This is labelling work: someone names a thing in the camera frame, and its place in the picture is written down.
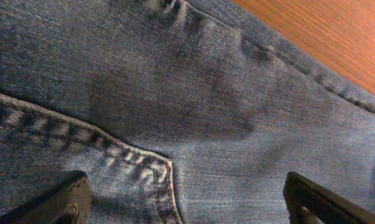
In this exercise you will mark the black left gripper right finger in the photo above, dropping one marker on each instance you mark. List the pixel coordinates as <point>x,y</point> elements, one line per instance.
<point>308,202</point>

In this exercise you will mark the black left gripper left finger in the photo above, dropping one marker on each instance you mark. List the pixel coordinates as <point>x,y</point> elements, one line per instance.
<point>45,197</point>

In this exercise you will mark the blue denim jeans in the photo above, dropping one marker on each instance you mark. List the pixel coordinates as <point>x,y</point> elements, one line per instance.
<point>178,111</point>

